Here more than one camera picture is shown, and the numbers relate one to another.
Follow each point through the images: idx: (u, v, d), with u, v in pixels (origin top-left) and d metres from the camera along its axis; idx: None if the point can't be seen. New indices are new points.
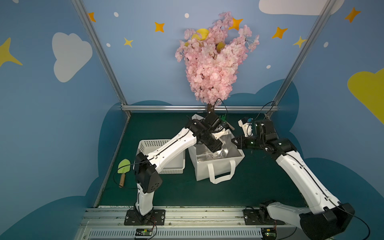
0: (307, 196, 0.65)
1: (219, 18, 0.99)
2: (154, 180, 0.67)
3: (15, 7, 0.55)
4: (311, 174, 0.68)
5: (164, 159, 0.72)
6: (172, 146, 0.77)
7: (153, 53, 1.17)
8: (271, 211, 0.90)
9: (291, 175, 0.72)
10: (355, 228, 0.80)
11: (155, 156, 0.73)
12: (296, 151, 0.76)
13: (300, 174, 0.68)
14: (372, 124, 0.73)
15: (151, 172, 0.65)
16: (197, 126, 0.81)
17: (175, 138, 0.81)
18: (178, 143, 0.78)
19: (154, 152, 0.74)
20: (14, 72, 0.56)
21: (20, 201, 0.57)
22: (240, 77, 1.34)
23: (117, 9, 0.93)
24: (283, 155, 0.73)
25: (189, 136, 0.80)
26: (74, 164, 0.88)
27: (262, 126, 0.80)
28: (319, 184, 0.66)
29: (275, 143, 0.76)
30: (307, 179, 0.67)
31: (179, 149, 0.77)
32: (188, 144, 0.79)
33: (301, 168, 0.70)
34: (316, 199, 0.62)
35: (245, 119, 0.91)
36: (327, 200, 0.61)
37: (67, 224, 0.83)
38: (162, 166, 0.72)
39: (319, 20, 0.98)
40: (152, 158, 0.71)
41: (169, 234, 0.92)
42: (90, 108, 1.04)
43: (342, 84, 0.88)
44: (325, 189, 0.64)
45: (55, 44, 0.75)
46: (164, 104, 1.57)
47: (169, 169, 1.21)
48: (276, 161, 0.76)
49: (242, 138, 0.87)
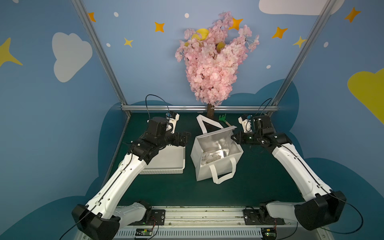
0: (300, 184, 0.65)
1: (219, 18, 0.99)
2: (108, 228, 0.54)
3: (14, 7, 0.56)
4: (305, 164, 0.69)
5: (111, 201, 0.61)
6: (116, 182, 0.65)
7: (153, 53, 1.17)
8: (270, 210, 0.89)
9: (286, 166, 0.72)
10: (351, 223, 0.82)
11: (98, 202, 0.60)
12: (292, 144, 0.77)
13: (294, 163, 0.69)
14: (372, 125, 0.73)
15: (98, 224, 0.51)
16: (142, 146, 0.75)
17: (119, 171, 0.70)
18: (122, 176, 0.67)
19: (96, 198, 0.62)
20: (14, 72, 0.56)
21: (20, 201, 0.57)
22: (240, 77, 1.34)
23: (117, 9, 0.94)
24: (277, 147, 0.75)
25: (135, 162, 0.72)
26: (74, 164, 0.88)
27: (259, 121, 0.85)
28: (313, 174, 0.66)
29: (271, 137, 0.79)
30: (299, 167, 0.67)
31: (126, 181, 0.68)
32: (137, 171, 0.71)
33: (295, 158, 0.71)
34: (308, 186, 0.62)
35: (245, 115, 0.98)
36: (320, 187, 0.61)
37: (67, 224, 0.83)
38: (111, 209, 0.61)
39: (319, 20, 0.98)
40: (94, 207, 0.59)
41: (169, 234, 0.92)
42: (90, 108, 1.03)
43: (342, 84, 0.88)
44: (318, 179, 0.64)
45: (55, 44, 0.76)
46: (163, 104, 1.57)
47: (166, 169, 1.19)
48: (273, 153, 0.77)
49: (241, 134, 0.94)
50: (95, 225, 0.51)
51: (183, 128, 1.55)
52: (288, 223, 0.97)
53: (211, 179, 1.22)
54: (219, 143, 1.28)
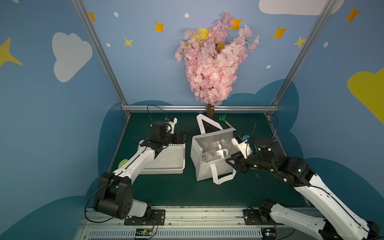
0: (339, 225, 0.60)
1: (219, 18, 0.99)
2: (128, 194, 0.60)
3: (14, 7, 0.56)
4: (336, 198, 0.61)
5: (134, 171, 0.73)
6: (136, 160, 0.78)
7: (153, 54, 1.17)
8: (275, 217, 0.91)
9: (317, 205, 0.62)
10: None
11: (124, 170, 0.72)
12: (316, 175, 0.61)
13: (330, 204, 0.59)
14: (372, 124, 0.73)
15: (126, 183, 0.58)
16: (151, 143, 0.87)
17: (137, 153, 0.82)
18: (141, 156, 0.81)
19: (121, 168, 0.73)
20: (14, 71, 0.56)
21: (20, 201, 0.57)
22: (240, 77, 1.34)
23: (117, 9, 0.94)
24: (307, 186, 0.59)
25: (149, 149, 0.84)
26: (74, 164, 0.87)
27: (268, 150, 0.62)
28: (347, 210, 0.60)
29: (294, 172, 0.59)
30: (337, 209, 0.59)
31: (144, 161, 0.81)
32: (150, 157, 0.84)
33: (329, 196, 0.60)
34: (353, 231, 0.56)
35: (240, 137, 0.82)
36: (361, 229, 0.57)
37: (67, 224, 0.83)
38: (132, 178, 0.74)
39: (319, 20, 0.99)
40: (120, 173, 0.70)
41: (169, 234, 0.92)
42: (90, 108, 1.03)
43: (342, 84, 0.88)
44: (352, 212, 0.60)
45: (55, 44, 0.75)
46: (163, 104, 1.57)
47: (168, 169, 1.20)
48: (296, 188, 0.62)
49: (243, 161, 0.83)
50: (122, 185, 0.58)
51: (183, 128, 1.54)
52: None
53: (211, 179, 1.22)
54: (220, 143, 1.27)
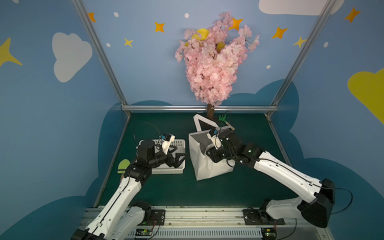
0: (296, 189, 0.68)
1: (219, 18, 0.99)
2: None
3: (14, 6, 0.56)
4: (287, 167, 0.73)
5: (112, 222, 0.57)
6: (116, 204, 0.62)
7: (153, 54, 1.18)
8: (272, 214, 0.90)
9: (272, 175, 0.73)
10: (356, 229, 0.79)
11: (99, 224, 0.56)
12: (266, 152, 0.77)
13: (279, 170, 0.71)
14: (372, 125, 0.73)
15: None
16: (137, 171, 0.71)
17: (117, 192, 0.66)
18: (122, 197, 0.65)
19: (96, 220, 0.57)
20: (14, 72, 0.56)
21: (20, 201, 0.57)
22: (240, 77, 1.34)
23: (117, 9, 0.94)
24: (258, 161, 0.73)
25: (133, 183, 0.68)
26: (73, 164, 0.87)
27: (227, 140, 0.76)
28: (298, 173, 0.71)
29: (247, 153, 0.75)
30: (287, 174, 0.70)
31: (125, 202, 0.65)
32: (135, 192, 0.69)
33: (278, 165, 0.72)
34: (304, 189, 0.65)
35: (212, 131, 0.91)
36: (313, 185, 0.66)
37: (67, 224, 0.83)
38: (112, 230, 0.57)
39: (319, 20, 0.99)
40: (94, 229, 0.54)
41: (169, 234, 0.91)
42: (90, 108, 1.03)
43: (342, 84, 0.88)
44: (305, 176, 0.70)
45: (55, 43, 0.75)
46: (163, 104, 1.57)
47: (169, 169, 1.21)
48: (254, 167, 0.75)
49: (214, 151, 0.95)
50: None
51: (183, 128, 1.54)
52: (288, 223, 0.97)
53: (211, 179, 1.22)
54: None
